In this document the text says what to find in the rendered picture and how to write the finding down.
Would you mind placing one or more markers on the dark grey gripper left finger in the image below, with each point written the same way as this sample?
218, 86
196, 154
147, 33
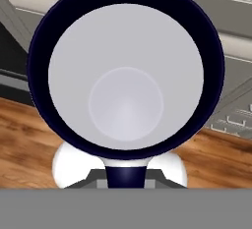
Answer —
95, 178

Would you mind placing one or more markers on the grey microwave oven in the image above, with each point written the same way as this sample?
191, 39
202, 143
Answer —
235, 75

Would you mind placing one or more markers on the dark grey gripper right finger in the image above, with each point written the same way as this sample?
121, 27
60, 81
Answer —
157, 178

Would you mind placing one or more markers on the navy and white mug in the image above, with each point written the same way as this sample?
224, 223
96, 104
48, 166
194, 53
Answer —
126, 75

